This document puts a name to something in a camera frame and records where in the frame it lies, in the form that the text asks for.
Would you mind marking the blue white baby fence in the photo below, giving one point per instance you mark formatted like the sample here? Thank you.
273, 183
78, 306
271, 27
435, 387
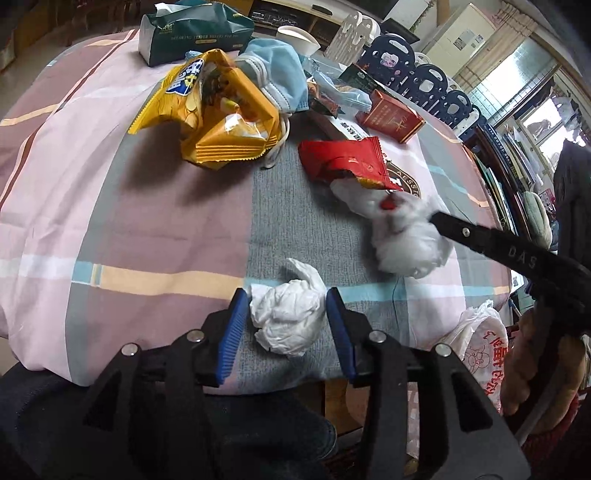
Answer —
390, 59

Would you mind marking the dark green sachet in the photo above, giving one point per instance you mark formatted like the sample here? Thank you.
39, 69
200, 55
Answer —
358, 78

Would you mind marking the white air conditioner tower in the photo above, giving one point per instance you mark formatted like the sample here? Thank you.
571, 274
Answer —
458, 40

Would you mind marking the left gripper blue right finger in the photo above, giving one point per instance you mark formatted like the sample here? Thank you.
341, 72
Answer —
336, 313

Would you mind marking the red cigarette box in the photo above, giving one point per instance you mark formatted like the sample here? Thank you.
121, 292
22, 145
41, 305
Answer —
391, 117

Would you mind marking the grey green cushion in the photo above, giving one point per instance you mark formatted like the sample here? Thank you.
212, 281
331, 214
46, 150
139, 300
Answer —
538, 221

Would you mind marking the white blue paper cup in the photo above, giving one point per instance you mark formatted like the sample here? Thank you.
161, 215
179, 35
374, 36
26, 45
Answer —
301, 40

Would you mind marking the person's dark trouser leg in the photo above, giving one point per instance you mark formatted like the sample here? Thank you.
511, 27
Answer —
269, 436

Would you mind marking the yellow snack bag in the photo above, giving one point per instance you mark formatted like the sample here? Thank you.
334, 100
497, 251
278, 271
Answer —
223, 116

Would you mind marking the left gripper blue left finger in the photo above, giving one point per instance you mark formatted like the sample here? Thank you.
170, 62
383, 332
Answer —
234, 319

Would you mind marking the clear blue candy wrapper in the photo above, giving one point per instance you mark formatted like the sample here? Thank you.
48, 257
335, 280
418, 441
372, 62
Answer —
353, 100

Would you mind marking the stack of books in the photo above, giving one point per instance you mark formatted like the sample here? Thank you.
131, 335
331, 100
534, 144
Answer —
508, 171

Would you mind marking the white tissue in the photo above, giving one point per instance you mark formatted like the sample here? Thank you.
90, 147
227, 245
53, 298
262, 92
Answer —
289, 318

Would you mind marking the person's right hand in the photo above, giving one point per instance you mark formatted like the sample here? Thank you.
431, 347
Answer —
522, 364

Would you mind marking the ointment carton box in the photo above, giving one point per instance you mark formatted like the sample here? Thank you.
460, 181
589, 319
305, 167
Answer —
341, 128

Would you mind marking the plaid tablecloth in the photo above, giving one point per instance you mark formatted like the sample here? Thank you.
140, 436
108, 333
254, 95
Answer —
109, 238

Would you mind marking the green wafer snack bag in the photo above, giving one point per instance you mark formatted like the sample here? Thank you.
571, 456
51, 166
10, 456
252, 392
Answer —
323, 97

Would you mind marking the white plastic bag wad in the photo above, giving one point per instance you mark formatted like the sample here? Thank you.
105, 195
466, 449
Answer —
406, 242

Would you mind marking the beige curtain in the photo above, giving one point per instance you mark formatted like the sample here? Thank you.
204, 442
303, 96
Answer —
513, 28

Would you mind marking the green tissue pack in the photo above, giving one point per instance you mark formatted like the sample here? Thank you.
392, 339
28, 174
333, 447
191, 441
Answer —
174, 29

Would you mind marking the red snack wrapper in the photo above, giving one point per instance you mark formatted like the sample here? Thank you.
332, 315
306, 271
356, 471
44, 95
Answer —
326, 161

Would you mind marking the white mesh trash basket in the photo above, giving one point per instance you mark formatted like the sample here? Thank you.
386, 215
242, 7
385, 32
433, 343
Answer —
479, 338

